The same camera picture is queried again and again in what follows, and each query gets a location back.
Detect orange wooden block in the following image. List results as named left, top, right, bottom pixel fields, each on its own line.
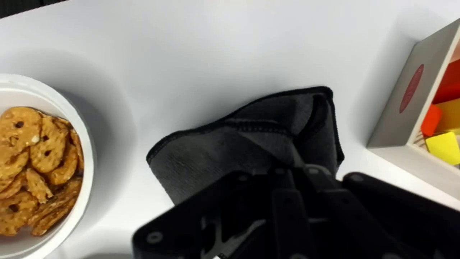
left=420, top=103, right=444, bottom=138

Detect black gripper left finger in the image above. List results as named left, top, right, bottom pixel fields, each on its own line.
left=131, top=164, right=319, bottom=259

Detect red wooden block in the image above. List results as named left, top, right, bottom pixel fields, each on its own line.
left=431, top=59, right=460, bottom=105

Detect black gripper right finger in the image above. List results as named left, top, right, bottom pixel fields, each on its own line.
left=298, top=162, right=460, bottom=259

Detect white ceramic bowl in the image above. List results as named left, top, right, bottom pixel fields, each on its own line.
left=0, top=72, right=96, bottom=259

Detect dark grey towel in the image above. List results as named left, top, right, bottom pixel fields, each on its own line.
left=145, top=85, right=345, bottom=205

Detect brown pretzel crisps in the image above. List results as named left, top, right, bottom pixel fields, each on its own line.
left=0, top=105, right=85, bottom=239

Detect wooden block tray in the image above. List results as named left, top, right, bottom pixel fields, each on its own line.
left=367, top=18, right=460, bottom=200

